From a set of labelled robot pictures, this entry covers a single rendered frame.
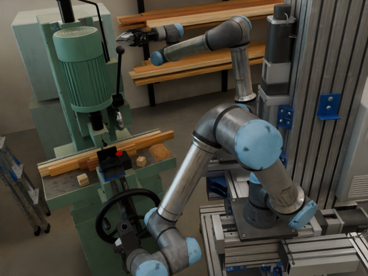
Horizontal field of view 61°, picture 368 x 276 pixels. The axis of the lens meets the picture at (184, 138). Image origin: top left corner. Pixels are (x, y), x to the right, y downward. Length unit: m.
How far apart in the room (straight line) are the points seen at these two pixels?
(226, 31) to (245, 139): 0.81
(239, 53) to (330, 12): 0.57
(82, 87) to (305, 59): 0.84
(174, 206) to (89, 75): 0.63
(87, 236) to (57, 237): 0.95
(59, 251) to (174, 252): 1.63
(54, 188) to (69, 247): 1.03
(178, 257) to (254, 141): 0.39
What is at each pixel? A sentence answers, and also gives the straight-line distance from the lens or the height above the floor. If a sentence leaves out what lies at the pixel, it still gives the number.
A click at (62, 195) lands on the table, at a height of 0.90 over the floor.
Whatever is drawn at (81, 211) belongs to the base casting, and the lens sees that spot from 1.52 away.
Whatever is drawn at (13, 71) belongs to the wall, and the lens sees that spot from 3.82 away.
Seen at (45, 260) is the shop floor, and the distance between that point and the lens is 2.47.
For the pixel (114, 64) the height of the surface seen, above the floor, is 1.29.
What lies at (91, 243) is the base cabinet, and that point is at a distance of 1.67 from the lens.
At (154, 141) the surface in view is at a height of 0.92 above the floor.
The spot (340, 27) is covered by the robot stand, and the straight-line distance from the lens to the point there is 1.20.
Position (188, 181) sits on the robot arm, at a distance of 0.93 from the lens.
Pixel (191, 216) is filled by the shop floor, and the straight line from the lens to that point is 2.47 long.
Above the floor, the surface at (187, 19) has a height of 1.09.
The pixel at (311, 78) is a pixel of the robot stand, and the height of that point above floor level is 1.35.
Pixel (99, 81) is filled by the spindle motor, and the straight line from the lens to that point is 1.33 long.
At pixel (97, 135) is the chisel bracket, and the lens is 1.45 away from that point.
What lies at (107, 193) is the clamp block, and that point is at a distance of 1.37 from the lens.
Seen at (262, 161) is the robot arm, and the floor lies 1.32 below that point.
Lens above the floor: 1.79
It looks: 33 degrees down
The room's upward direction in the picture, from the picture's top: 4 degrees counter-clockwise
